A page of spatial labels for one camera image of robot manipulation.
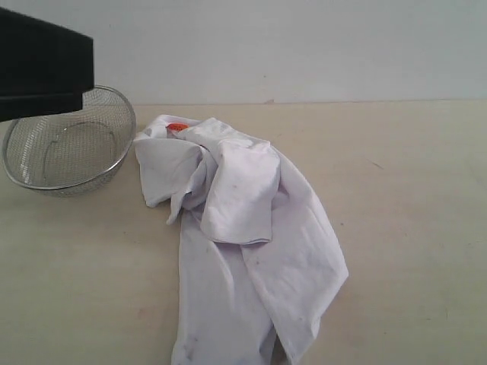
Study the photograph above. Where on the white t-shirt red lettering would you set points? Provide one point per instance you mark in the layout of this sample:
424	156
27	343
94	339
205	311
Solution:
259	262

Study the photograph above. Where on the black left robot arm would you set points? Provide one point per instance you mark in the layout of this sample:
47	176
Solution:
45	68

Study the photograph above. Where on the metal wire mesh basket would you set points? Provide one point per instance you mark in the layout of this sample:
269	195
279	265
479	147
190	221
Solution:
72	153

